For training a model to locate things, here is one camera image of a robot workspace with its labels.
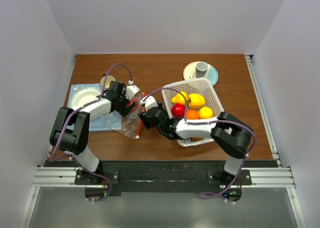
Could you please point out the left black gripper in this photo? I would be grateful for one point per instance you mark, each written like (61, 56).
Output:
(124, 110)

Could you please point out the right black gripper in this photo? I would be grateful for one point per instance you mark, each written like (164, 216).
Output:
(146, 120)

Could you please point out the red fake apple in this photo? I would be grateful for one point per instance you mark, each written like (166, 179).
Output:
(133, 104)

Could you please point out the small red fake fruit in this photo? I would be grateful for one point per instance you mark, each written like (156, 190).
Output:
(178, 110)

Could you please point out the clear zip top bag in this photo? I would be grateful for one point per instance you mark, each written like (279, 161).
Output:
(129, 125)

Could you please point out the yellow fake bell pepper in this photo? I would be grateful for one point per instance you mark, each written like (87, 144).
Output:
(180, 98)

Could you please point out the orange fake fruit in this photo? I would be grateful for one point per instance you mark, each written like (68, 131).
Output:
(192, 115)

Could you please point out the yellow fake lemon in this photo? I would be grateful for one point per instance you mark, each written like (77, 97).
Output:
(205, 113)

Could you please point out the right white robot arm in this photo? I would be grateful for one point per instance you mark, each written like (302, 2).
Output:
(233, 136)

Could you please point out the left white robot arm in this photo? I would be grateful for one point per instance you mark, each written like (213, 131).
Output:
(70, 132)

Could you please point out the blue checkered cloth mat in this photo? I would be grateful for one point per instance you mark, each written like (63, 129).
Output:
(96, 125)

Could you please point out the cream enamel mug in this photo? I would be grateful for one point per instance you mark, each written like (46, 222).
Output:
(105, 81)

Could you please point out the white ceramic bowl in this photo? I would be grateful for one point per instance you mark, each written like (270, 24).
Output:
(83, 96)

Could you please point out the pastel ceramic plate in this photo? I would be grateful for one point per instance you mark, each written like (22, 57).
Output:
(212, 74)

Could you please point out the white perforated plastic basket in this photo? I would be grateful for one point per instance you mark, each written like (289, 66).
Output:
(200, 86)

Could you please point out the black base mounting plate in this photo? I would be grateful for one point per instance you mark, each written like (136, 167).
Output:
(166, 176)

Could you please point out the small grey cup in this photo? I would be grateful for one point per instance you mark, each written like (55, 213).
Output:
(201, 69)

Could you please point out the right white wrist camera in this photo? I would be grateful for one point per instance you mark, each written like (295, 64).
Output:
(148, 102)

